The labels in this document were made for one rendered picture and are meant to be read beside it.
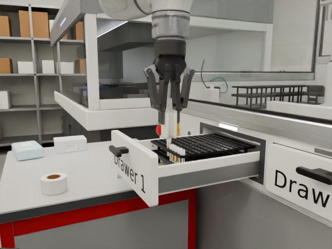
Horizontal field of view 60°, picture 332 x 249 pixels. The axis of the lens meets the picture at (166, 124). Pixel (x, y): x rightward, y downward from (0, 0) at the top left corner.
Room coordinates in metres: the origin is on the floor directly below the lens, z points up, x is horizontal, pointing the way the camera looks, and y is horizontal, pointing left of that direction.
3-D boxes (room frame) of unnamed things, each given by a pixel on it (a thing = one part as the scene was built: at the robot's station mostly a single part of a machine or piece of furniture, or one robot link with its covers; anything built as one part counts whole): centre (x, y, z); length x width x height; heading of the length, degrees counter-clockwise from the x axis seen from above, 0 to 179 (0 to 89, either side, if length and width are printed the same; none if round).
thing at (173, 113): (0.71, -0.02, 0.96); 0.03 x 0.01 x 0.07; 25
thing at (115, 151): (0.66, 0.11, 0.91); 0.07 x 0.04 x 0.01; 26
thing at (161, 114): (0.70, 0.02, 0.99); 0.03 x 0.01 x 0.05; 115
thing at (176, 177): (0.76, -0.10, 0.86); 0.40 x 0.26 x 0.06; 116
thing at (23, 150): (1.13, 0.56, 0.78); 0.15 x 0.10 x 0.04; 36
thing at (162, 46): (0.71, -0.01, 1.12); 0.08 x 0.07 x 0.09; 115
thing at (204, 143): (0.76, -0.10, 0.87); 0.22 x 0.18 x 0.06; 116
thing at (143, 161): (0.67, 0.09, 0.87); 0.29 x 0.02 x 0.11; 26
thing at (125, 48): (2.49, 0.26, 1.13); 1.78 x 1.14 x 0.45; 26
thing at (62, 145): (1.21, 0.41, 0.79); 0.13 x 0.09 x 0.05; 115
